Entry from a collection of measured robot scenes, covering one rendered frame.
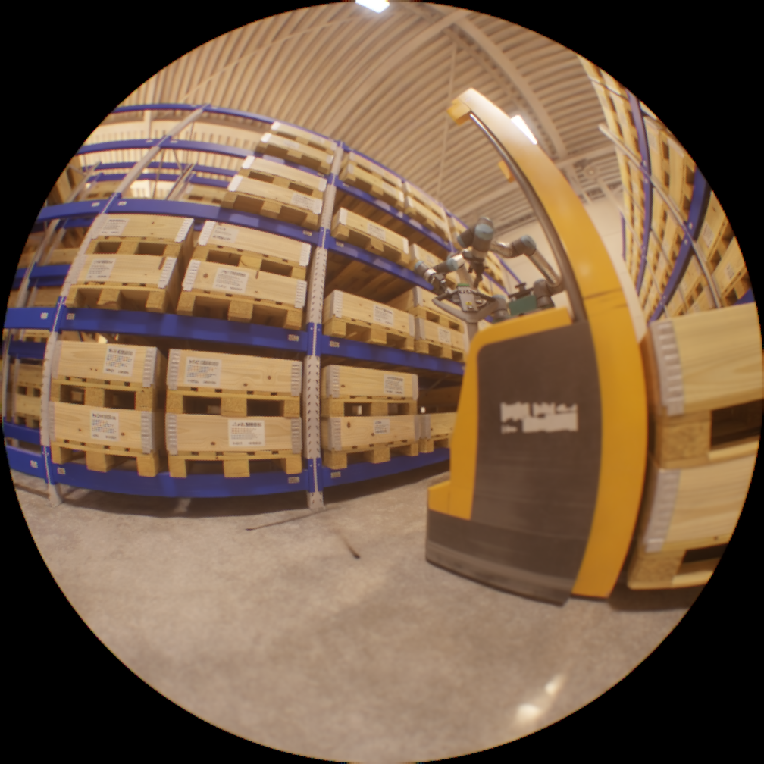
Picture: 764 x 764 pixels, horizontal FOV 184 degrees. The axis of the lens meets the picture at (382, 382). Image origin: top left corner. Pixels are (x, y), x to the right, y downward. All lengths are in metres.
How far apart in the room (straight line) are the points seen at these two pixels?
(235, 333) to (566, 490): 1.65
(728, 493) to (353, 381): 1.87
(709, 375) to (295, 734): 1.10
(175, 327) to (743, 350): 2.20
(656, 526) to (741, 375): 0.41
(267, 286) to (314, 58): 6.60
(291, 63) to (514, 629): 8.10
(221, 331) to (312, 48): 6.88
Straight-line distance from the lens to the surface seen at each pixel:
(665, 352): 0.68
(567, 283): 0.79
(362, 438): 1.64
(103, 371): 1.58
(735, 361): 0.78
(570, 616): 0.90
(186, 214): 2.03
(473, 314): 1.42
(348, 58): 7.20
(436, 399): 3.30
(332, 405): 1.53
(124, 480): 1.64
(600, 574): 0.88
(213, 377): 1.39
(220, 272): 1.60
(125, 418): 1.49
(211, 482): 1.50
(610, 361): 0.72
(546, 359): 0.68
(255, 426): 1.39
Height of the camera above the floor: 0.64
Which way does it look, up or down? 8 degrees up
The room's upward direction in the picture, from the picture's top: 1 degrees counter-clockwise
